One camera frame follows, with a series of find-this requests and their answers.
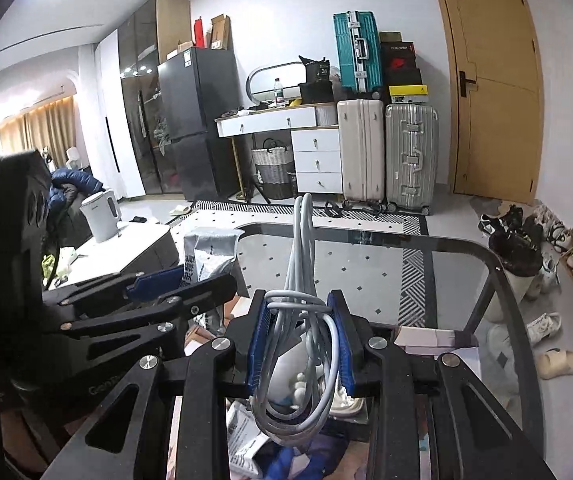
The blue down jacket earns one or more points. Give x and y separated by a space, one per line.
74 182

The plastic water bottle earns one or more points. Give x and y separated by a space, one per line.
279 95

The white vanity desk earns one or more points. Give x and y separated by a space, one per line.
316 160

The beige curtains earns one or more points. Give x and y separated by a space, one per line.
41 132

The white electric kettle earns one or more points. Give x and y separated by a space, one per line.
101 215

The oval mirror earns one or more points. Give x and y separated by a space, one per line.
266 82

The tall cardboard box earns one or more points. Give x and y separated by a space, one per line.
220 32

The blue cloth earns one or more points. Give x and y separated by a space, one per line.
316 460

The scattered pile of loose shoes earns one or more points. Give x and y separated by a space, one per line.
546 327

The printed desk mat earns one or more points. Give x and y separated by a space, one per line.
240 307

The black bag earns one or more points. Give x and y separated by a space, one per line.
316 82

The wooden door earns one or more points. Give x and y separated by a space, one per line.
496 60

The bin with black bag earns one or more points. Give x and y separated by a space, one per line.
516 260

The cream suitcase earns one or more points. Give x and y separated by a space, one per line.
361 150

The grey plastic mailer bag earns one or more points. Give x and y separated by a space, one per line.
211 252

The black box with red print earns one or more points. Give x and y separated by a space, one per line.
400 62

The black tripod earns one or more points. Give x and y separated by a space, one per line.
255 190

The silver suitcase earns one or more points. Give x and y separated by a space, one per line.
411 157

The woven laundry basket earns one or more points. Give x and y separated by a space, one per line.
272 165

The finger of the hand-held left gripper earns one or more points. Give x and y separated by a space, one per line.
159 280
201 300

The yellow and black box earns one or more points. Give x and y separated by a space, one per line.
409 91

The small flat cardboard box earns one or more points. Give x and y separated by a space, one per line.
180 50

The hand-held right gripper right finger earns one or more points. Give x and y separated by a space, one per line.
344 345

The white printed paper packet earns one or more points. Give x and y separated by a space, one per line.
246 435

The dark grey refrigerator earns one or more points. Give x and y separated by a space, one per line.
199 125

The white flowers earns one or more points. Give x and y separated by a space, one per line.
59 262

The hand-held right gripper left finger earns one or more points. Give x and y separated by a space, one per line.
259 345

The teal suitcase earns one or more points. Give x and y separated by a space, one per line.
356 52

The dark glass display cabinet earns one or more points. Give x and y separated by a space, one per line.
139 110

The white paper sheet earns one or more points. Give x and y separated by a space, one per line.
431 338

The white side table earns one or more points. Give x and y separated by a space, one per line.
136 247

